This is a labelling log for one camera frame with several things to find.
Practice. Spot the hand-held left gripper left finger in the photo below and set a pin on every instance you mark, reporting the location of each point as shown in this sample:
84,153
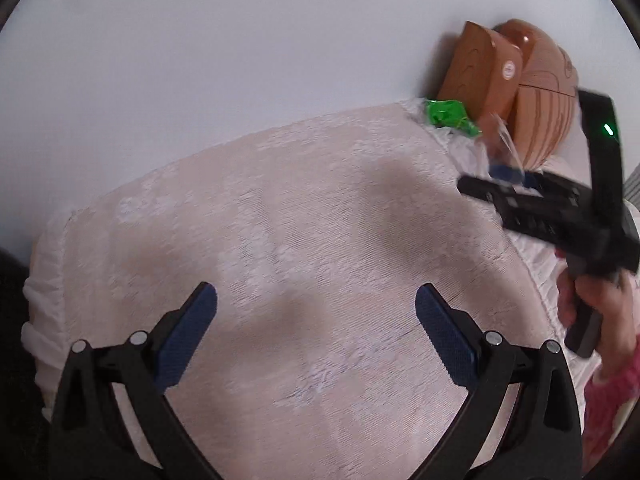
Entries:
185,340

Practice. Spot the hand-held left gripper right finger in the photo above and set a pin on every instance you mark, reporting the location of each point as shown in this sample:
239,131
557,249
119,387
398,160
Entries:
445,335

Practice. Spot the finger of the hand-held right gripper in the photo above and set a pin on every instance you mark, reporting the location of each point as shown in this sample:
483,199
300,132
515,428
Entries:
555,182
520,210

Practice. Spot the blue and clear packet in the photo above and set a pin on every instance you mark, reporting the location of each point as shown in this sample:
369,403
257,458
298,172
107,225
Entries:
505,155

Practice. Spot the person's right forearm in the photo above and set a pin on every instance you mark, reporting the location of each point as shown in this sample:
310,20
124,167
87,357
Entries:
612,420

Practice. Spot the person's right hand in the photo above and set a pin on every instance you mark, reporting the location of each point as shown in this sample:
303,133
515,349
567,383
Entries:
610,325

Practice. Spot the bed with pink sheet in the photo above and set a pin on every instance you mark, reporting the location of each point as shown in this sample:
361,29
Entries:
560,210

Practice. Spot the wooden headboard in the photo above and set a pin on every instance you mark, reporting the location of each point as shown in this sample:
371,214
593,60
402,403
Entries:
520,90

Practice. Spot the green crumpled wrapper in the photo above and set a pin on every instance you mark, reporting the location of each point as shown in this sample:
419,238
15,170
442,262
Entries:
450,116

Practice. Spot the white lace table cloth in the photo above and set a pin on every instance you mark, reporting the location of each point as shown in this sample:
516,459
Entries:
280,270

